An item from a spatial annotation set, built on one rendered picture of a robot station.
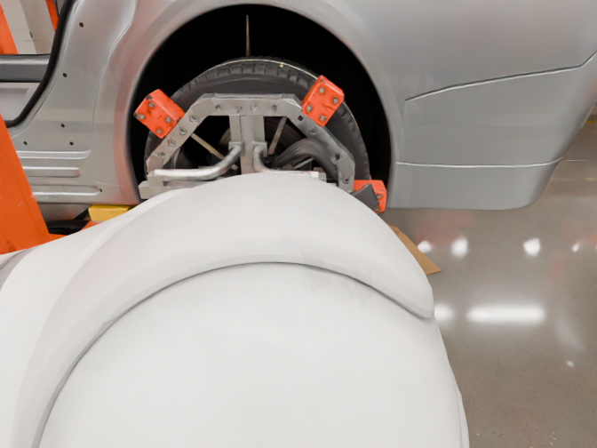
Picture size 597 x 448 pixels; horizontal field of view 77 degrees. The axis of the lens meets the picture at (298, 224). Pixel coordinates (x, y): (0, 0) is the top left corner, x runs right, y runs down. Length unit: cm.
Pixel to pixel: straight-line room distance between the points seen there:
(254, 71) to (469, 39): 55
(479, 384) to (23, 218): 162
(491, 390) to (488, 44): 126
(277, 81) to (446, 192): 61
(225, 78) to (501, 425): 149
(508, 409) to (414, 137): 110
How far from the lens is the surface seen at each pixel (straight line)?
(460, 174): 123
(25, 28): 560
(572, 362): 205
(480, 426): 166
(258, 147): 93
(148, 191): 86
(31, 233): 96
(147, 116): 101
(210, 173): 82
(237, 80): 101
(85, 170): 134
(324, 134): 94
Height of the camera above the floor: 131
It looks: 31 degrees down
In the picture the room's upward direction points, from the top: straight up
